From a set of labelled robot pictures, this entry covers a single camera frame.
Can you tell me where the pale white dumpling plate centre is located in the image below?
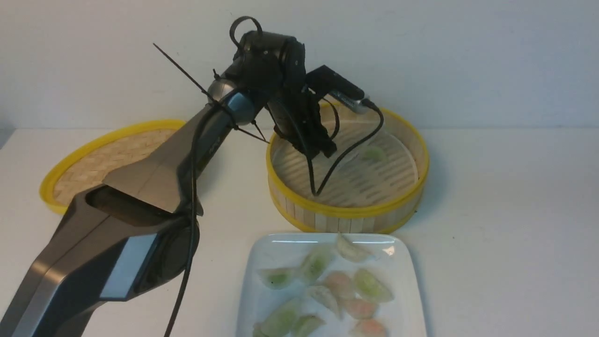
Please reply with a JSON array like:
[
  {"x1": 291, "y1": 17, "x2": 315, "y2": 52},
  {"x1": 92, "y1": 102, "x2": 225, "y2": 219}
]
[{"x1": 306, "y1": 285, "x2": 342, "y2": 320}]

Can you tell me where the green dumpling plate lower left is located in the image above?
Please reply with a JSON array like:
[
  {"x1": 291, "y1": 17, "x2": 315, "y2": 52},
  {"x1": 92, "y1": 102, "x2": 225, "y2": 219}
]
[{"x1": 259, "y1": 297, "x2": 302, "y2": 337}]

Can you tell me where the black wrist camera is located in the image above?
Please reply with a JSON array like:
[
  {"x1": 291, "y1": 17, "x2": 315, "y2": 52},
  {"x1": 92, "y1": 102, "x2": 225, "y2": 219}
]
[{"x1": 305, "y1": 65, "x2": 373, "y2": 115}]

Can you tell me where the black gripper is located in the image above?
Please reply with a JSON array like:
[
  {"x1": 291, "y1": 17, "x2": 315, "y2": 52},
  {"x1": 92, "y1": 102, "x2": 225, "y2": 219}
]
[{"x1": 267, "y1": 88, "x2": 337, "y2": 158}]

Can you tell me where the green dumpling plate upper middle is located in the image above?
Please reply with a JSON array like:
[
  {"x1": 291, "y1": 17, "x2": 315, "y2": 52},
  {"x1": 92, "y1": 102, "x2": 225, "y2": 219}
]
[{"x1": 298, "y1": 244, "x2": 334, "y2": 285}]

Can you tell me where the green dumpling plate right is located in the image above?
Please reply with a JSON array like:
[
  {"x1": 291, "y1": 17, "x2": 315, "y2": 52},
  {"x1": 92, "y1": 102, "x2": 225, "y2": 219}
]
[{"x1": 353, "y1": 268, "x2": 395, "y2": 303}]

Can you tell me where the pink dumpling plate bottom right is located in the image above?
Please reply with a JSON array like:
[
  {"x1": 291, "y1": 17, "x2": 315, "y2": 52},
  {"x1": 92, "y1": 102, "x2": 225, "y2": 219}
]
[{"x1": 349, "y1": 319, "x2": 388, "y2": 337}]

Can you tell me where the pink dumpling plate centre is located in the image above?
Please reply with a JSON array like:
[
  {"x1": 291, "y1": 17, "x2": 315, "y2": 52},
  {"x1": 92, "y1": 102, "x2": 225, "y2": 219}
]
[{"x1": 322, "y1": 271, "x2": 356, "y2": 300}]

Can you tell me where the pink dumpling plate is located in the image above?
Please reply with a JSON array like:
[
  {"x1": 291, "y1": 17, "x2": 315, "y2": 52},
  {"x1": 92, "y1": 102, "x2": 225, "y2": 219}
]
[
  {"x1": 349, "y1": 319, "x2": 388, "y2": 337},
  {"x1": 342, "y1": 297, "x2": 379, "y2": 320},
  {"x1": 322, "y1": 271, "x2": 356, "y2": 300}
]

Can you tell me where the green dumpling plate bottom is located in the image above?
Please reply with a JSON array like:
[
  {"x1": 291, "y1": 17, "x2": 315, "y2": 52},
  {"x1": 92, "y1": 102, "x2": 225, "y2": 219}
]
[{"x1": 290, "y1": 315, "x2": 326, "y2": 337}]

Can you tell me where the yellow rimmed bamboo steamer basket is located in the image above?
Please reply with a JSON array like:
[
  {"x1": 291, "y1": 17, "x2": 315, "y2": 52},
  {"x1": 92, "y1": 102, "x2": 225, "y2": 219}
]
[{"x1": 266, "y1": 109, "x2": 430, "y2": 233}]

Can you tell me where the white square plate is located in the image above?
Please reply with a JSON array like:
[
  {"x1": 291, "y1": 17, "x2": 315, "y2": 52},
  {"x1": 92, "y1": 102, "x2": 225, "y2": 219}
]
[{"x1": 236, "y1": 232, "x2": 427, "y2": 337}]

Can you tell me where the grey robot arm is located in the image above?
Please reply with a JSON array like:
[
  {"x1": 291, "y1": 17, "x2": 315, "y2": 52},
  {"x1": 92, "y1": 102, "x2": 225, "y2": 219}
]
[{"x1": 1, "y1": 29, "x2": 336, "y2": 337}]

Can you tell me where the green dumpling plate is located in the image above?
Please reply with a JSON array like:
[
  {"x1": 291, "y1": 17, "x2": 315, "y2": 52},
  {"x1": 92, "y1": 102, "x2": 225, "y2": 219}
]
[
  {"x1": 298, "y1": 244, "x2": 334, "y2": 285},
  {"x1": 257, "y1": 267, "x2": 297, "y2": 290},
  {"x1": 259, "y1": 297, "x2": 302, "y2": 337},
  {"x1": 353, "y1": 268, "x2": 395, "y2": 303},
  {"x1": 290, "y1": 315, "x2": 326, "y2": 337}
]

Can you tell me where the black cable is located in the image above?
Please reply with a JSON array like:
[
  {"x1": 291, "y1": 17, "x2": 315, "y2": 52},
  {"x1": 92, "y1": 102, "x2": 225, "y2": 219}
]
[{"x1": 163, "y1": 96, "x2": 385, "y2": 337}]

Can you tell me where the pale dumpling plate top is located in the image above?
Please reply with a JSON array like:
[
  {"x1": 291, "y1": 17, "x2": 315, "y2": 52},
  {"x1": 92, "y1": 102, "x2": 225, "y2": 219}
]
[{"x1": 335, "y1": 232, "x2": 373, "y2": 263}]

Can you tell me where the pink dumpling plate lower right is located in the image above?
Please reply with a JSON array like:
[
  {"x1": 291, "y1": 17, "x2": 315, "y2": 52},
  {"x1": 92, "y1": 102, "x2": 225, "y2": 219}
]
[{"x1": 342, "y1": 297, "x2": 379, "y2": 320}]

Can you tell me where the yellow rimmed woven steamer lid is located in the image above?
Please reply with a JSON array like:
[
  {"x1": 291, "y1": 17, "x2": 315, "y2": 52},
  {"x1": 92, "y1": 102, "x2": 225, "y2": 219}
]
[{"x1": 39, "y1": 119, "x2": 185, "y2": 214}]

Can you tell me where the green dumpling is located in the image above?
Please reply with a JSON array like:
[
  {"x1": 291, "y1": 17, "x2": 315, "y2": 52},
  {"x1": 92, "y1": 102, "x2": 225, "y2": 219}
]
[{"x1": 361, "y1": 146, "x2": 387, "y2": 162}]

